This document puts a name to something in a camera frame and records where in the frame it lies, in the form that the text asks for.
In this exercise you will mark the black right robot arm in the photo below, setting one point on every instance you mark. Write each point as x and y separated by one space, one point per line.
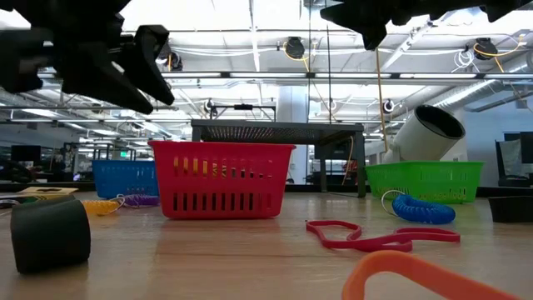
508 8

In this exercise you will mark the blue plastic basket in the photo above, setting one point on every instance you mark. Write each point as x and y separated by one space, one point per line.
125 179

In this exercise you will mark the blue coil wristband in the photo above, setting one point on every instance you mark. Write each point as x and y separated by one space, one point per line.
424 212

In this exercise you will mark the orange rubber band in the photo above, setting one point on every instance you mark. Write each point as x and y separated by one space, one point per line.
399 262

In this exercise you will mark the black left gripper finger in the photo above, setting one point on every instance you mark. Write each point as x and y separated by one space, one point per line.
145 54
104 83

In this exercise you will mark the red plastic basket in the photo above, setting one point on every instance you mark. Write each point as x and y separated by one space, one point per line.
222 148

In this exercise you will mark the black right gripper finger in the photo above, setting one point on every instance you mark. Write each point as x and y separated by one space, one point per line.
350 16

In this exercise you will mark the black background gantry frame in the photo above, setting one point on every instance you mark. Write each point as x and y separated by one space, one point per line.
243 107

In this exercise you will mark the black background station frame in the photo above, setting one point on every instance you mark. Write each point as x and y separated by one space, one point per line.
100 144

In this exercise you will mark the small black cylinder block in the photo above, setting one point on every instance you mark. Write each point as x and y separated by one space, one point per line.
50 235

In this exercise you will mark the yellow coil wristband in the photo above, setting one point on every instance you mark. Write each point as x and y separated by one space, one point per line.
100 207

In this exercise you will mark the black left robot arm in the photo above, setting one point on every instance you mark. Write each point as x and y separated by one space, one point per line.
21 62

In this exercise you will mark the person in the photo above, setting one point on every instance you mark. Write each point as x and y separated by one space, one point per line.
68 162

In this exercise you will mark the purple coil wristband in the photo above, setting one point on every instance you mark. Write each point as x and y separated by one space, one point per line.
141 201

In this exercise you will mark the green plastic basket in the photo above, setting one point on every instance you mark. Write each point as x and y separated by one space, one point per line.
416 181

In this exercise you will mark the red rubber band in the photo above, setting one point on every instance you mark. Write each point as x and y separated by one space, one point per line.
366 246

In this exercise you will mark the grey perforated metal riser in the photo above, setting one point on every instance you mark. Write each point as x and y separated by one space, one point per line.
270 132

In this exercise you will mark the long ceiling light rail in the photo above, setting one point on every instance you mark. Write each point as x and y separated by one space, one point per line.
266 75

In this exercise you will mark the black background monitor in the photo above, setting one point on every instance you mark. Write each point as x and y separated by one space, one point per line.
25 153

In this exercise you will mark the silver ventilation duct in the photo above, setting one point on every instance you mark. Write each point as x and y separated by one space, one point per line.
479 91

